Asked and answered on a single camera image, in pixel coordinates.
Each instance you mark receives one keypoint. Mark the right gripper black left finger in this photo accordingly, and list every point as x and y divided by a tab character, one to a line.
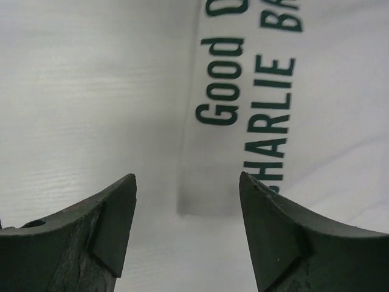
80	248

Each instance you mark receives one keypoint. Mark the white and green t-shirt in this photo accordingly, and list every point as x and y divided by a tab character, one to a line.
294	93

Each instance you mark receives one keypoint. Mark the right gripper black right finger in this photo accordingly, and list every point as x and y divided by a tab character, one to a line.
295	249

